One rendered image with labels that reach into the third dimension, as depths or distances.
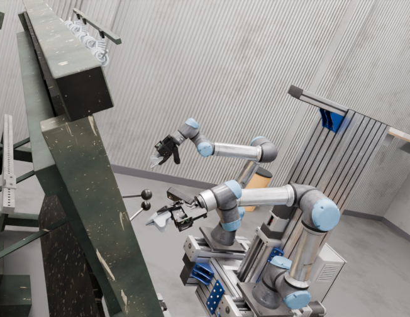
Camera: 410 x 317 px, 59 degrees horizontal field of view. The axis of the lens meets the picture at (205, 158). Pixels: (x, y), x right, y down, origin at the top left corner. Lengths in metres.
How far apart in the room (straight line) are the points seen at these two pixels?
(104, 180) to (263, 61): 4.78
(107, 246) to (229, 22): 4.41
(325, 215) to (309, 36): 4.60
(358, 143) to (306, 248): 0.62
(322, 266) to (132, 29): 3.52
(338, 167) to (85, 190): 1.34
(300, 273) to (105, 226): 0.98
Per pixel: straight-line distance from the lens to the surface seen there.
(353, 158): 1.96
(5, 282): 2.68
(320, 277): 2.28
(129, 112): 4.94
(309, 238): 1.60
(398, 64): 7.43
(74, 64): 0.84
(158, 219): 1.29
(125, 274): 1.09
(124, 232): 1.00
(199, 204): 1.32
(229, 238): 2.20
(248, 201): 1.53
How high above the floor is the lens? 2.04
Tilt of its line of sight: 16 degrees down
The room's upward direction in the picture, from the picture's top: 23 degrees clockwise
